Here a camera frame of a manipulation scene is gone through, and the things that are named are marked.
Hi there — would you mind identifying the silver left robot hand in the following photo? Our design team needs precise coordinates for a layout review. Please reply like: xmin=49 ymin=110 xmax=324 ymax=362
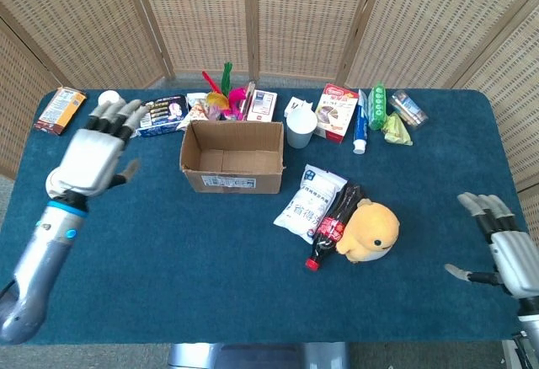
xmin=45 ymin=99 xmax=143 ymax=206

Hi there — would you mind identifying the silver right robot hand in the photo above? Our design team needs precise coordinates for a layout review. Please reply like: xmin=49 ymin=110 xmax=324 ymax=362
xmin=445 ymin=191 xmax=539 ymax=301

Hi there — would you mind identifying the yellow plush toy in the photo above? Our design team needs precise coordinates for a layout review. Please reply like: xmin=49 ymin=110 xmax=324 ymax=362
xmin=335 ymin=200 xmax=401 ymax=265

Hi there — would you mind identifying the brown cardboard box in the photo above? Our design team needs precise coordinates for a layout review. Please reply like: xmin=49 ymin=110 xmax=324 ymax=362
xmin=179 ymin=120 xmax=286 ymax=195

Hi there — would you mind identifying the cola bottle with red cap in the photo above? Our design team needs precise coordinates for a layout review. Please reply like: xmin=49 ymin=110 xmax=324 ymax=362
xmin=305 ymin=182 xmax=368 ymax=272

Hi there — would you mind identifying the white salt bag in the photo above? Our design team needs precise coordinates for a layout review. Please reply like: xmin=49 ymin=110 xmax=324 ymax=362
xmin=272 ymin=163 xmax=349 ymax=245

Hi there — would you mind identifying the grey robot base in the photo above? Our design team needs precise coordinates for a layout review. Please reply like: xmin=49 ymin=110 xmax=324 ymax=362
xmin=168 ymin=341 xmax=350 ymax=369

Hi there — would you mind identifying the dark blue printed box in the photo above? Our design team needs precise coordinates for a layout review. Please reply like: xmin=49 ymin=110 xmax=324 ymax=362
xmin=135 ymin=94 xmax=190 ymax=138

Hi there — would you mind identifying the small white carton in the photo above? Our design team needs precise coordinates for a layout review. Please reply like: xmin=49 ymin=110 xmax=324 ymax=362
xmin=246 ymin=89 xmax=279 ymax=123

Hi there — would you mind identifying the small white box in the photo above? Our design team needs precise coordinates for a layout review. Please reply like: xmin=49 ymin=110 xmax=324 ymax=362
xmin=283 ymin=96 xmax=315 ymax=118

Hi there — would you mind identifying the red white cake box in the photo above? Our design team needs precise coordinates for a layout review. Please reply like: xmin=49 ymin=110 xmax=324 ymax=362
xmin=313 ymin=83 xmax=360 ymax=145

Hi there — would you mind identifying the orange brown snack packet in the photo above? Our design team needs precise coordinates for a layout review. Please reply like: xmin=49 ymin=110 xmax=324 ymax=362
xmin=33 ymin=86 xmax=88 ymax=136

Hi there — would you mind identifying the stack of paper cups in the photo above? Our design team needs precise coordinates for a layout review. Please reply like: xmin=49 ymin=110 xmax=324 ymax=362
xmin=98 ymin=89 xmax=127 ymax=111

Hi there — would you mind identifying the colourful triangular snack bag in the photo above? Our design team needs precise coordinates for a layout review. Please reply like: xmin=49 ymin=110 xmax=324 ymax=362
xmin=176 ymin=92 xmax=220 ymax=131

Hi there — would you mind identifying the blue table cloth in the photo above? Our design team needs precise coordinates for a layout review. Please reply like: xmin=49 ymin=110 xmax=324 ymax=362
xmin=0 ymin=88 xmax=534 ymax=345

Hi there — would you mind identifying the colourful feather shuttlecock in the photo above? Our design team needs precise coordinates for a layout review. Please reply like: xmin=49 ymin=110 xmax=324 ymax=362
xmin=201 ymin=61 xmax=249 ymax=121

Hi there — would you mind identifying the dark flat packet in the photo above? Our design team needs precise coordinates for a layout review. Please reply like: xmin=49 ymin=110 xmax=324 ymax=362
xmin=239 ymin=81 xmax=257 ymax=121

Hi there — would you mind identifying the yellow green snack bag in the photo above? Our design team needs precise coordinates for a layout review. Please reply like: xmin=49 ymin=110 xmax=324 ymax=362
xmin=382 ymin=111 xmax=414 ymax=147

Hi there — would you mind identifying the rattan folding screen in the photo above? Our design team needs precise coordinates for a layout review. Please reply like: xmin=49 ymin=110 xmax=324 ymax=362
xmin=0 ymin=0 xmax=539 ymax=201

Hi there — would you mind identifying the clear jar of biscuit sticks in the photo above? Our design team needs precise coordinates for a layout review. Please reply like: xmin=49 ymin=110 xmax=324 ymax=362
xmin=387 ymin=89 xmax=430 ymax=131

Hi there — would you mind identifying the blue white tube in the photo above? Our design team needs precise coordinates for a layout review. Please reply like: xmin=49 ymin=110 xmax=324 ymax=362
xmin=352 ymin=88 xmax=370 ymax=155

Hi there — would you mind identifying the green snack packet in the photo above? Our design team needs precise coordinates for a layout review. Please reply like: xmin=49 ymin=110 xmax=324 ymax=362
xmin=367 ymin=82 xmax=388 ymax=131

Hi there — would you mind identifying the light blue plastic cup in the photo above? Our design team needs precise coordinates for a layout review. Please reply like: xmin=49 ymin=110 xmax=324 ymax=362
xmin=286 ymin=107 xmax=319 ymax=150

